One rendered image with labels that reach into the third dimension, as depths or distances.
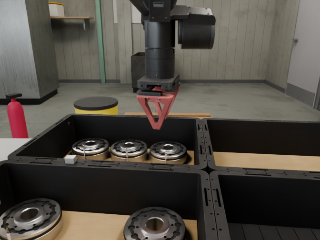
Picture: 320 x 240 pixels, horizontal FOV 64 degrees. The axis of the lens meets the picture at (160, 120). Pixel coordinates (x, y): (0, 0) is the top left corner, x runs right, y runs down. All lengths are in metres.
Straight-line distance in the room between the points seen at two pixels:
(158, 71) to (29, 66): 4.26
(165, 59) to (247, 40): 6.01
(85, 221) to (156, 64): 0.32
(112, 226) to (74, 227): 0.07
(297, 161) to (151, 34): 0.53
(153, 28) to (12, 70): 4.41
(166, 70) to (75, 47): 6.04
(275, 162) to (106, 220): 0.47
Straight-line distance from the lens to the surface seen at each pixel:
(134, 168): 0.48
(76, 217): 0.55
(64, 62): 6.62
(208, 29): 0.49
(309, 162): 0.81
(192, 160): 0.72
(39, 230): 0.49
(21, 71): 4.75
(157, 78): 0.49
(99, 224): 0.52
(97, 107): 2.12
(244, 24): 6.44
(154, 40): 0.48
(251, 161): 0.75
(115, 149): 0.71
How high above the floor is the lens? 1.17
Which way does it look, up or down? 19 degrees down
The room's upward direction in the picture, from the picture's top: straight up
